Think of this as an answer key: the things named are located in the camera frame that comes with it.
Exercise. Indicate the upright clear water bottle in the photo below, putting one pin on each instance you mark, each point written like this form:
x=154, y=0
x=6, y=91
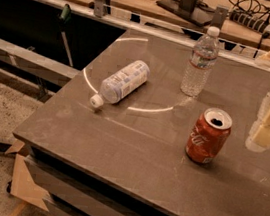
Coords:
x=201, y=62

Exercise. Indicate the lying white-label plastic bottle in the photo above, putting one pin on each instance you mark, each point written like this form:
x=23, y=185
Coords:
x=114, y=88

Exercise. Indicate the red Coca-Cola can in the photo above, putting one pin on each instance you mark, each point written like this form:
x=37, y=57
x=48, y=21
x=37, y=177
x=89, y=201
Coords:
x=208, y=135

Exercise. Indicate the black and white power strip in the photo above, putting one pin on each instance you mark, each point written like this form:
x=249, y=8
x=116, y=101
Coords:
x=251, y=22

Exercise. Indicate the black monitor stand base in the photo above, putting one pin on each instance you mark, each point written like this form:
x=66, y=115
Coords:
x=187, y=10

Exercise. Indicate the cardboard piece under table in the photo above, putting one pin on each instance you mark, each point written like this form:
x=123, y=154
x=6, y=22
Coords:
x=22, y=186

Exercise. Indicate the metal frame rail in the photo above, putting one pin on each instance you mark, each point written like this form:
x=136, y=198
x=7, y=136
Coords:
x=159, y=33

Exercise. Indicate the right metal bracket post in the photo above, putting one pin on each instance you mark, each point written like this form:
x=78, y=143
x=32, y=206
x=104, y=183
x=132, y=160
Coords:
x=220, y=14

